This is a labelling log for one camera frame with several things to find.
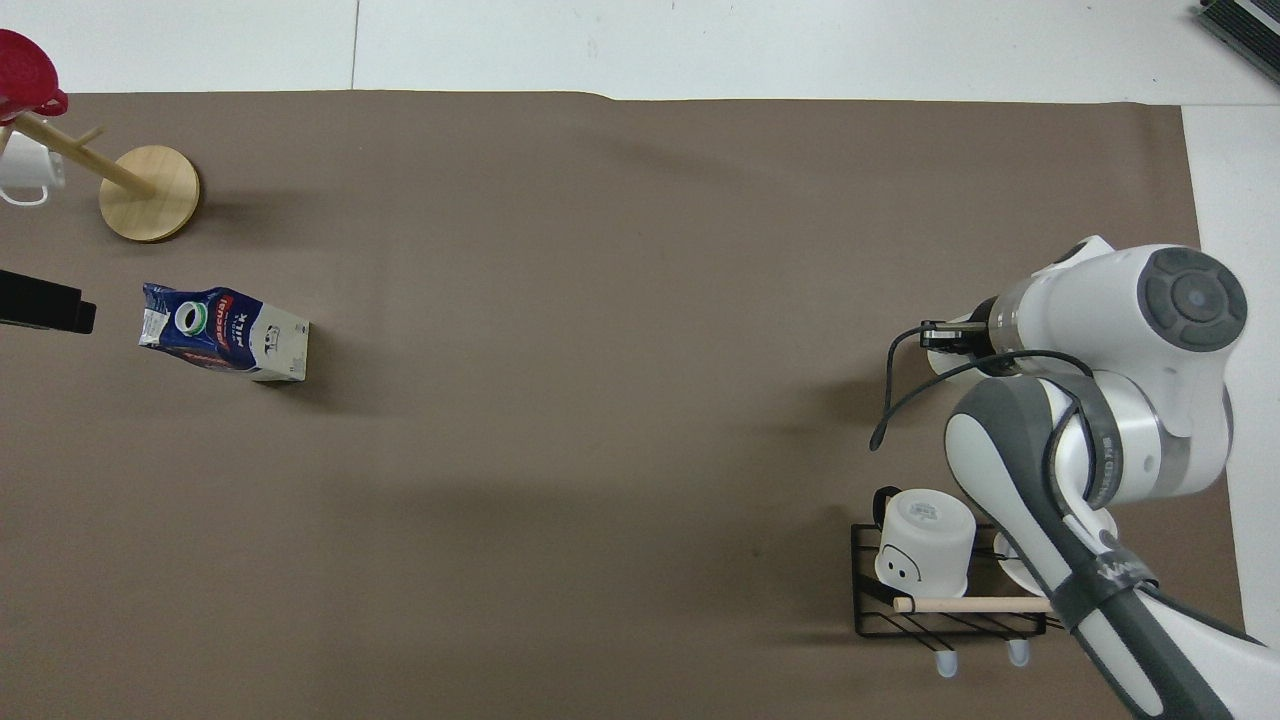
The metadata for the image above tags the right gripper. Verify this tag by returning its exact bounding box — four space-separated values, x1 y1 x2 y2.
963 296 1004 358

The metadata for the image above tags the white cup with smiley face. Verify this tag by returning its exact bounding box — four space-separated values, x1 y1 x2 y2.
871 486 977 600

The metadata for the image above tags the blue and white milk carton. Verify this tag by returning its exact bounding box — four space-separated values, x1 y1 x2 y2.
138 282 311 384

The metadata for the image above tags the red cup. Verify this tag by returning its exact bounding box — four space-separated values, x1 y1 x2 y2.
0 28 70 127

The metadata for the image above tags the wooden mug tree stand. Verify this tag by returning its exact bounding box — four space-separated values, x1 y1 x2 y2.
0 110 202 244

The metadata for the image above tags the black stand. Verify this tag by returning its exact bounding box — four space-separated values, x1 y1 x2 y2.
0 269 97 335

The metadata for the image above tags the plain white mug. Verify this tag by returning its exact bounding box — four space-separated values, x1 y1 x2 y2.
0 130 68 207

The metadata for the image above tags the black cable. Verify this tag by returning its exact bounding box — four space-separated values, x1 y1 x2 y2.
868 318 1103 501

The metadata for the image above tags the black wire rack wooden handle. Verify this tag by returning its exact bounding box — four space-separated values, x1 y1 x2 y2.
850 520 1059 680

